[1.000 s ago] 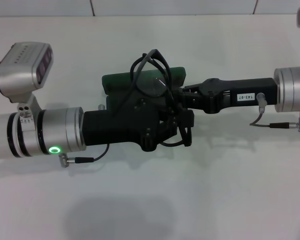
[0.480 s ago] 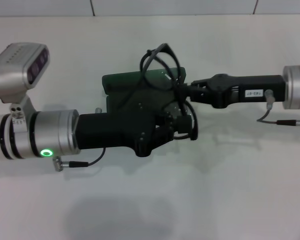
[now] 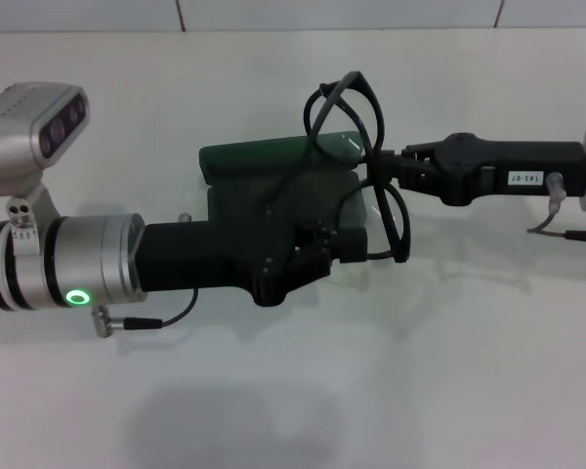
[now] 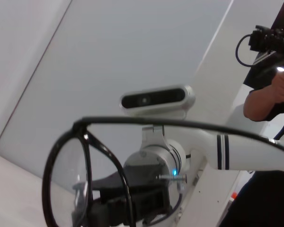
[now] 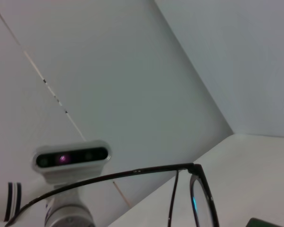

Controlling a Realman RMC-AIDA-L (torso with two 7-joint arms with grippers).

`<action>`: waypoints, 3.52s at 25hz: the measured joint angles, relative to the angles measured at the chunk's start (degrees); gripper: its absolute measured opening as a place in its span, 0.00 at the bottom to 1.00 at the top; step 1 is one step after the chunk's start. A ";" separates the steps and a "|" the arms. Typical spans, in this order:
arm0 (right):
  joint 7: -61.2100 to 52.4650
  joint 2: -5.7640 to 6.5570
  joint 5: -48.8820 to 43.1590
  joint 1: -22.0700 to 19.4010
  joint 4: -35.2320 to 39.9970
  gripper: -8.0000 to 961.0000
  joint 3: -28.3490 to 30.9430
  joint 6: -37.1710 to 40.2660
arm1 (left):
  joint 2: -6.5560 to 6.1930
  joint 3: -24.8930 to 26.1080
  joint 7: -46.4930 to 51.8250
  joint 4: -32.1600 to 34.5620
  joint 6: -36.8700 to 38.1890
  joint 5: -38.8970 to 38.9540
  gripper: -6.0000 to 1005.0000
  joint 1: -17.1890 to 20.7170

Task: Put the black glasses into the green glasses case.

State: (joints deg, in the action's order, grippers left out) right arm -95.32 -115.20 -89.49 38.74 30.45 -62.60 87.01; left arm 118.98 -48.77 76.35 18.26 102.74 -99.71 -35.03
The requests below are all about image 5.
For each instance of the black glasses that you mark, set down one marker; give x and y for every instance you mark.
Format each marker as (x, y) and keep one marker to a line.
(132, 172)

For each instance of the green glasses case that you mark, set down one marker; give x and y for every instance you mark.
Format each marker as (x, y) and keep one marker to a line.
(262, 223)

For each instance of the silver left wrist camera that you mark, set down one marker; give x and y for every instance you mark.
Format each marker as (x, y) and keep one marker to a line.
(71, 158)

